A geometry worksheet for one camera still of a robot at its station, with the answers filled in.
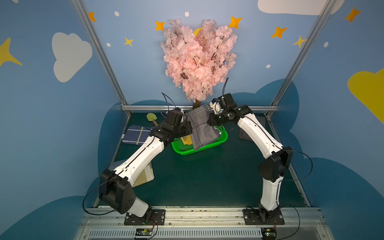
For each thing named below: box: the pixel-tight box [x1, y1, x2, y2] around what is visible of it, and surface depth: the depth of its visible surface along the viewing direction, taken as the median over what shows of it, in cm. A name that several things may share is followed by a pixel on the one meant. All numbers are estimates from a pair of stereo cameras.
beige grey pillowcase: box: [132, 161, 155, 188], surface depth 88 cm
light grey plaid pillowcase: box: [183, 104, 221, 151], surface depth 86 cm
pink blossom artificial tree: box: [161, 18, 237, 109], surface depth 76 cm
